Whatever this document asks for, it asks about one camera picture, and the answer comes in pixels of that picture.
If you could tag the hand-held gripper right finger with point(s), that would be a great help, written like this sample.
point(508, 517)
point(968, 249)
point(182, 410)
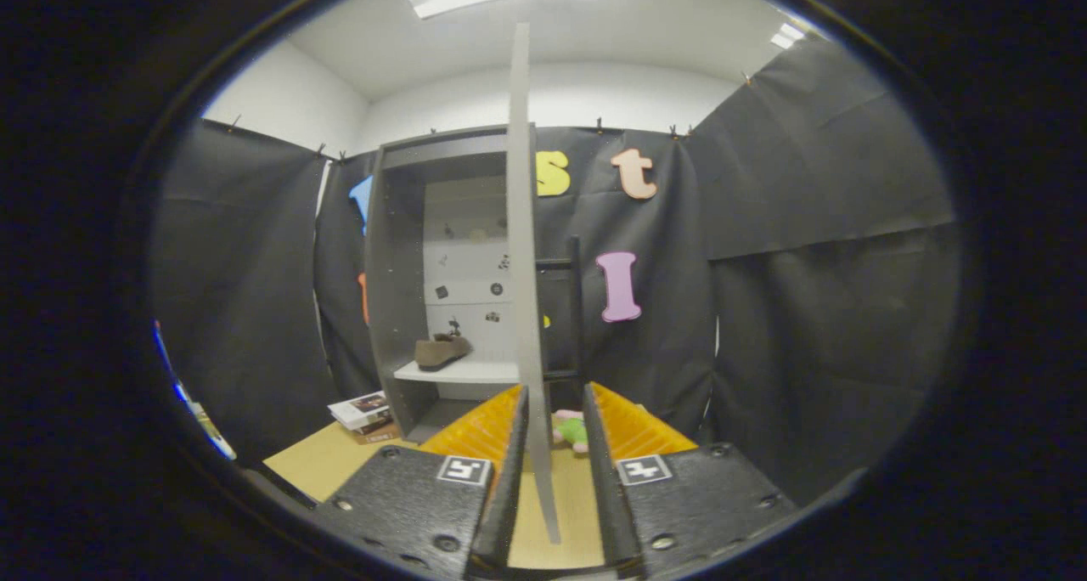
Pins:
point(607, 487)

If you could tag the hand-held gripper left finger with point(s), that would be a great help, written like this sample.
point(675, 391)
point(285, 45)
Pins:
point(508, 487)

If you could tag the brown fuzzy shoe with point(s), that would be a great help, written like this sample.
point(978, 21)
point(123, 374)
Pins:
point(437, 353)

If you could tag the grey shoe cabinet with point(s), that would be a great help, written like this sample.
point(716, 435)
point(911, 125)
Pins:
point(399, 309)

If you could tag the beige shoe cabinet door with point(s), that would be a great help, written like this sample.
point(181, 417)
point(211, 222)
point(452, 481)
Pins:
point(525, 267)

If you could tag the green and pink plush toy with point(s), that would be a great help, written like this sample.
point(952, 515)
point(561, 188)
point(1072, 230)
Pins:
point(573, 432)

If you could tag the stack of books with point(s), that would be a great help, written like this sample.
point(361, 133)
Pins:
point(363, 411)

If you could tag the black backdrop cloth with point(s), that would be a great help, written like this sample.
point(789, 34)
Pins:
point(807, 309)

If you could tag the blue printed poster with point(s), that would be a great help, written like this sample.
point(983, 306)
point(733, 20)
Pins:
point(180, 392)

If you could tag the small ceiling light panel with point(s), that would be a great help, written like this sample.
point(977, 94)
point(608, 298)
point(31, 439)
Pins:
point(787, 36)

